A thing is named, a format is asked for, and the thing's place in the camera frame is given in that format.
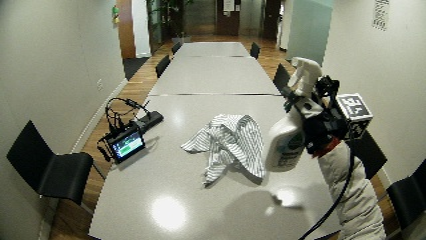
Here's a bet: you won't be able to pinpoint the black looped cables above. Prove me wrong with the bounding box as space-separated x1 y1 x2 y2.
103 96 153 135

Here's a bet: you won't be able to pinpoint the brown wooden door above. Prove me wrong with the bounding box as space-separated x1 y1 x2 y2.
214 0 241 37

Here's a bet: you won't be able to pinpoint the small black monitor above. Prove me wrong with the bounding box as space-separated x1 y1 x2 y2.
102 124 147 165

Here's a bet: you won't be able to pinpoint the black power box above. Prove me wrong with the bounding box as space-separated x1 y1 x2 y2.
131 110 165 132

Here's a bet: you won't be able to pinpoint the printed wall poster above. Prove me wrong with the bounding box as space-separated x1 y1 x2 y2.
370 0 391 32

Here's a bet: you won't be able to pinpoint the dark floor mat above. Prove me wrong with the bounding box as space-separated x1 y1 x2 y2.
121 56 151 82

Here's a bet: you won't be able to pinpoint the white marker cube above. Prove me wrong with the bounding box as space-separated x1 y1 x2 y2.
335 93 374 140

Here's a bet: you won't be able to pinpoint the striped cloth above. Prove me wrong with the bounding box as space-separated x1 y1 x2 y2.
179 113 266 188

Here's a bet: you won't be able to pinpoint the frosted glass panel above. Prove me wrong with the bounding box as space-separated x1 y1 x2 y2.
285 0 335 67

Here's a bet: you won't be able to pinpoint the potted green plant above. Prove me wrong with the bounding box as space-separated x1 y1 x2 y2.
147 0 195 44

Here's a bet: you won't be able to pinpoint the white spray bottle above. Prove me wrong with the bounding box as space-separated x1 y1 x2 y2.
263 56 324 173

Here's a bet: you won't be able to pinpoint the black glove cable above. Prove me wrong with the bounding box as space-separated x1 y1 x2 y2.
296 138 356 240

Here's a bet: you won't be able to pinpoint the green yellow wall sign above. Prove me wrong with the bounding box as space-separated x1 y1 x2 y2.
110 4 121 25

